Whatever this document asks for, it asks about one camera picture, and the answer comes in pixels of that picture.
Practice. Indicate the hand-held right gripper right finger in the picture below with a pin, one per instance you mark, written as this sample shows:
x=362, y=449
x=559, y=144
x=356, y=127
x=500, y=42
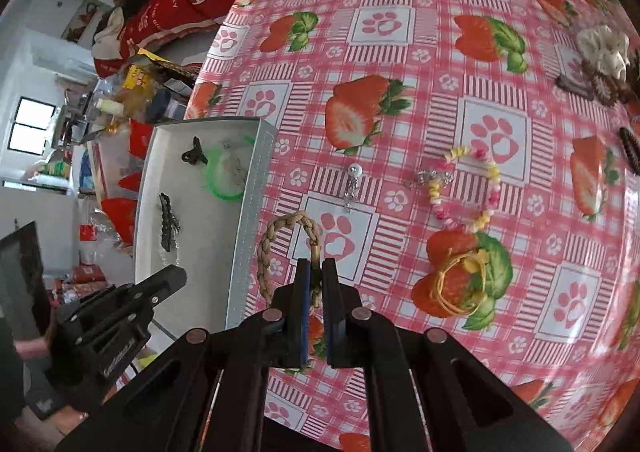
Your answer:
x=329, y=314

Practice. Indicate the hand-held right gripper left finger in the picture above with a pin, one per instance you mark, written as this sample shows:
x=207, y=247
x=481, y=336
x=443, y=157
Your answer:
x=304, y=314

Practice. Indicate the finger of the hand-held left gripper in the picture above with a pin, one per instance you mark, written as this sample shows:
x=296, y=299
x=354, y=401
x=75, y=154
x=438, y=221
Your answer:
x=165, y=281

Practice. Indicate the silver star hair clip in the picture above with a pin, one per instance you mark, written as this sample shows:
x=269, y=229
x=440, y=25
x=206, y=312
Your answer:
x=169, y=222

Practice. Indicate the white tray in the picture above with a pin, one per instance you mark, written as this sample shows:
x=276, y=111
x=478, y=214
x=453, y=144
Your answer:
x=210, y=232

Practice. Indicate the green bangle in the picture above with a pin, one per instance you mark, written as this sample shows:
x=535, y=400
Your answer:
x=220, y=194

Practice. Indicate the person's left hand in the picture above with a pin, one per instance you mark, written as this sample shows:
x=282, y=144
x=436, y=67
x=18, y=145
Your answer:
x=31, y=348

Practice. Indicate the red plastic bag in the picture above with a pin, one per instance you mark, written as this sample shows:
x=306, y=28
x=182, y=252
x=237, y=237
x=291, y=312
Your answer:
x=120, y=219

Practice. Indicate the small red box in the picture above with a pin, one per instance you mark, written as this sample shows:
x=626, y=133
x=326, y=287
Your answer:
x=88, y=233

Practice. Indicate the black panel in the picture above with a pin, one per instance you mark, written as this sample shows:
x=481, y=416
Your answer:
x=22, y=277

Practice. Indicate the black claw hair clip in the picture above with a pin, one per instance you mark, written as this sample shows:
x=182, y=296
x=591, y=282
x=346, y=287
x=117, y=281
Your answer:
x=194, y=155

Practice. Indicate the silver charm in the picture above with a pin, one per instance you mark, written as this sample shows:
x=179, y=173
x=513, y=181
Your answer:
x=435, y=177

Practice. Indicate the white bottle with green cap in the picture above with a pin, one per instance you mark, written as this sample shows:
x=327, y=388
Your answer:
x=111, y=106

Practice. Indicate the window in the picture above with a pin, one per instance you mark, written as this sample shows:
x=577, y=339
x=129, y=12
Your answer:
x=30, y=127

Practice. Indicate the white air conditioner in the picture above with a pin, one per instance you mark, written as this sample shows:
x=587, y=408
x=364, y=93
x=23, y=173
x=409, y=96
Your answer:
x=60, y=62

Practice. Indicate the white cloth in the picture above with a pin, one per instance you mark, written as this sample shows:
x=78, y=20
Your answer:
x=107, y=30

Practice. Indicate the pink strawberry tablecloth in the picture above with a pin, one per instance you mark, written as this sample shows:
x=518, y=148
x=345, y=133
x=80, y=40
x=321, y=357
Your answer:
x=400, y=57

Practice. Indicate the brown flat hair clip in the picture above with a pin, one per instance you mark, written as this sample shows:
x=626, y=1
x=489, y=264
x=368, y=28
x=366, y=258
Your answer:
x=575, y=86

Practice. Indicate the dark ridged hair clip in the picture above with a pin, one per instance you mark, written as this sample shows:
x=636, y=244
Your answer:
x=630, y=147

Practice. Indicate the dark brown hair clips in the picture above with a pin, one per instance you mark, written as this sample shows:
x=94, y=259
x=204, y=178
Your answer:
x=610, y=87

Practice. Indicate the white scrunchie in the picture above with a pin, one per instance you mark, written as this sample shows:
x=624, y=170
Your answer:
x=600, y=47

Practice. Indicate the wall poster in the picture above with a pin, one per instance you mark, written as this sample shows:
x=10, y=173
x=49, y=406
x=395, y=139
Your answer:
x=82, y=22

